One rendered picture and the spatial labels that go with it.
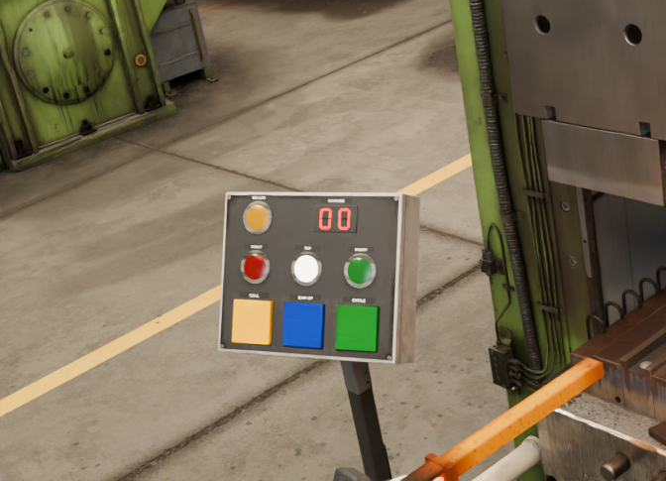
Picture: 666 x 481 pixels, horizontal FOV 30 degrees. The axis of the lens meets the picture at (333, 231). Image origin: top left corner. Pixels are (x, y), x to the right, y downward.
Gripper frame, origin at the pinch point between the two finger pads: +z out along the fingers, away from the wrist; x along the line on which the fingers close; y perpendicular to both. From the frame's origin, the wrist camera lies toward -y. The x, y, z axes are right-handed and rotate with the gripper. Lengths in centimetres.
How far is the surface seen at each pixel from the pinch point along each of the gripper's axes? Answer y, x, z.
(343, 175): 111, -304, 219
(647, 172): -25.7, 5.1, 41.6
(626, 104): -35, 3, 42
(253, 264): -3, -64, 21
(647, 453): 15.6, 5.7, 34.8
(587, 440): 17.9, -5.5, 34.8
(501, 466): 42, -36, 44
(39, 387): 108, -262, 45
